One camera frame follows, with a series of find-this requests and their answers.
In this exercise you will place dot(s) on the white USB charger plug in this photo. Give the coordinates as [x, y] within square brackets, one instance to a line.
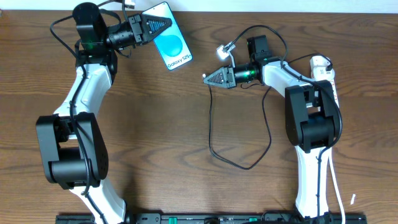
[320, 61]

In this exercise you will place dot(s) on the white power strip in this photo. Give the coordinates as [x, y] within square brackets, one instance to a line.
[320, 73]

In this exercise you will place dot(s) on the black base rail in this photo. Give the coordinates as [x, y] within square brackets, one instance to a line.
[268, 217]

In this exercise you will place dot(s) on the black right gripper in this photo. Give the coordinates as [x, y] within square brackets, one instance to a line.
[231, 75]

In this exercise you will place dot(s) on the blue Samsung Galaxy smartphone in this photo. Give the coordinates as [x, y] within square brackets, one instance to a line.
[170, 43]

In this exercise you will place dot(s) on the small white paper scrap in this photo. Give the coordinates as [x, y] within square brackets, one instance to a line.
[352, 199]

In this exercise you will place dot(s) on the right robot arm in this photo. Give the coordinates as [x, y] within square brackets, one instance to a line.
[313, 120]

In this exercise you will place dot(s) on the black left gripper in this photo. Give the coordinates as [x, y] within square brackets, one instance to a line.
[137, 30]

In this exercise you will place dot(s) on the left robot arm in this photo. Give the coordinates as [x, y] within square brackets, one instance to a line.
[72, 148]

